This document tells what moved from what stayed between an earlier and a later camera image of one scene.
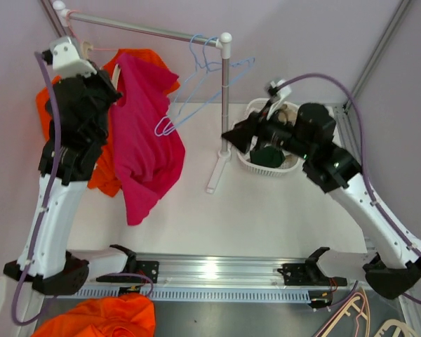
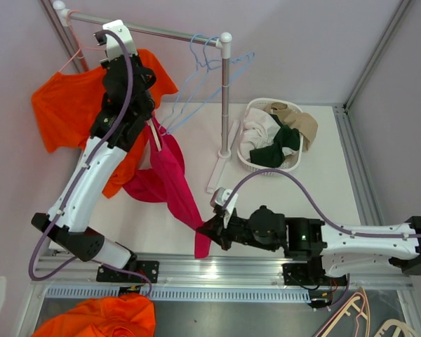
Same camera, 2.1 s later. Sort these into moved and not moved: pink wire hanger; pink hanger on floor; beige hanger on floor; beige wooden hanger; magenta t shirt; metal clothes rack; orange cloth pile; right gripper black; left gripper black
Moved: magenta t shirt; right gripper black; left gripper black; beige wooden hanger
Not moved: pink wire hanger; metal clothes rack; orange cloth pile; pink hanger on floor; beige hanger on floor
